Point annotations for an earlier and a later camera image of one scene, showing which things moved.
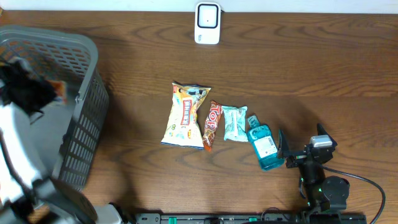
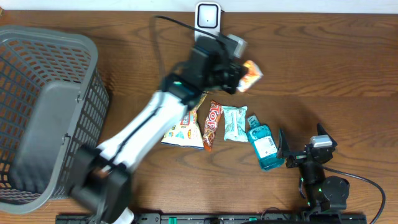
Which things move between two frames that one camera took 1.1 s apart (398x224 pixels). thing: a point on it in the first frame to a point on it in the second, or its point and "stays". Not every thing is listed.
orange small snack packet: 61,88 to 254,73
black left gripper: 35,85 to 232,70
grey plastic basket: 65,135 stays
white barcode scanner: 208,23 stays
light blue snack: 234,123 stays
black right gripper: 297,157 stays
